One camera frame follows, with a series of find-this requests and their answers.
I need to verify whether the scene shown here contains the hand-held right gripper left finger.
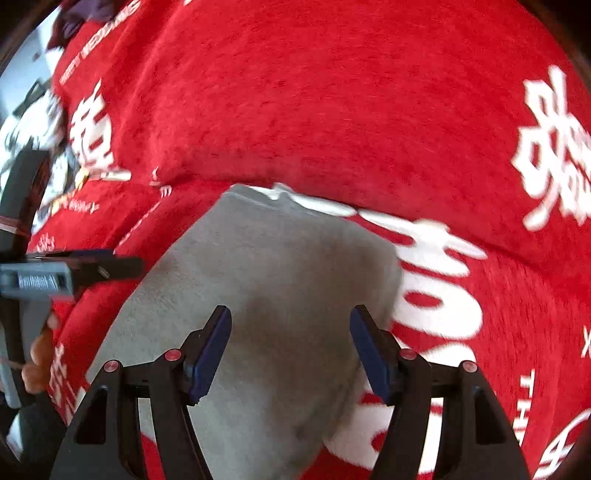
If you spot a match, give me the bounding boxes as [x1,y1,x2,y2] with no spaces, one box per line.
[48,305,232,480]

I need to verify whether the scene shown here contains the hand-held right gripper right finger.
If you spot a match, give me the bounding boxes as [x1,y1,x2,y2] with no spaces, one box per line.
[349,305,532,480]

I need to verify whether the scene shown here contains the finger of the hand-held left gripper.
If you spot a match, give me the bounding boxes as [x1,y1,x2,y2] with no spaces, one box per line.
[69,249,147,282]

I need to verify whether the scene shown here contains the person's left hand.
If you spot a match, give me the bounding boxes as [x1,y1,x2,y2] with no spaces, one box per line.
[22,312,62,396]

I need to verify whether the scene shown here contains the black and white patterned cloth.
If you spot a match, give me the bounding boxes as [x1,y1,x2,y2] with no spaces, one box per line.
[0,90,86,222]

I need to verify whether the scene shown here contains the red printed blanket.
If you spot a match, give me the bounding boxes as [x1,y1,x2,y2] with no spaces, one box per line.
[25,0,591,480]

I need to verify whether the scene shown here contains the purple cloth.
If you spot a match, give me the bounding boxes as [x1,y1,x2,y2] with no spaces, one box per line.
[47,0,118,49]

